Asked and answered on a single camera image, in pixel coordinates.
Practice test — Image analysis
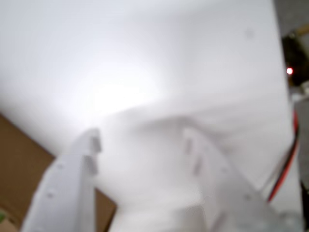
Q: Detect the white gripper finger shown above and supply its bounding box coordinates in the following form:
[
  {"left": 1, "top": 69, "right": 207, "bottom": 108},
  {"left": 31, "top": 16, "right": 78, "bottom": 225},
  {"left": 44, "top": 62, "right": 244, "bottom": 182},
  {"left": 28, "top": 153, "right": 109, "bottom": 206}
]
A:
[
  {"left": 20, "top": 127, "right": 102, "bottom": 232},
  {"left": 183, "top": 127, "right": 303, "bottom": 232}
]

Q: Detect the brown cardboard box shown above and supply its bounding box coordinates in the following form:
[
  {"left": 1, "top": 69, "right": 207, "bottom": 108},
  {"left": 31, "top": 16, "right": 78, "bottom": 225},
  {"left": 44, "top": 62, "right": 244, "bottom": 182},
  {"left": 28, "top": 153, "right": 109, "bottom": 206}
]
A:
[{"left": 0, "top": 113, "right": 118, "bottom": 232}]

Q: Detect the dark device with red light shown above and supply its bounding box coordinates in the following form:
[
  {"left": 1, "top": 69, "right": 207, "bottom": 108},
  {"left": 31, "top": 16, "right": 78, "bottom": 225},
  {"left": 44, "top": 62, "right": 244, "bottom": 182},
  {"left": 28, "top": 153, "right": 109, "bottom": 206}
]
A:
[{"left": 281, "top": 30, "right": 309, "bottom": 88}]

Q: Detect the red white power cable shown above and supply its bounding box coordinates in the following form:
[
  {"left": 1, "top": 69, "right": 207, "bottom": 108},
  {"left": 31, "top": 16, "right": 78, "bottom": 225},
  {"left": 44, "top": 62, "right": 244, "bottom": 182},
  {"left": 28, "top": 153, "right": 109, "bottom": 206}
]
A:
[{"left": 266, "top": 108, "right": 300, "bottom": 203}]

